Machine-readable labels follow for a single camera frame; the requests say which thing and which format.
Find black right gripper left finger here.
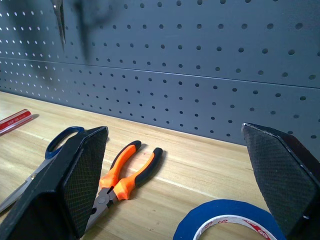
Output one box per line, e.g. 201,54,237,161
0,126,109,240

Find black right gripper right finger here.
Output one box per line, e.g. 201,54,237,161
241,122,320,240

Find blue handled scissors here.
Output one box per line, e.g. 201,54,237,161
0,126,85,214

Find orange black pliers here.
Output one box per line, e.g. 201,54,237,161
84,139,164,233

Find red clear tool handle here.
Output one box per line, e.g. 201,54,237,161
0,108,34,136

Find blue tape roll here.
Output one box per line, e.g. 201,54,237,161
172,199,287,240

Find grey metal pegboard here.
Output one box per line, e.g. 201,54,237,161
0,0,320,161

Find red handled scissors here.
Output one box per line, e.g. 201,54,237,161
50,0,67,52

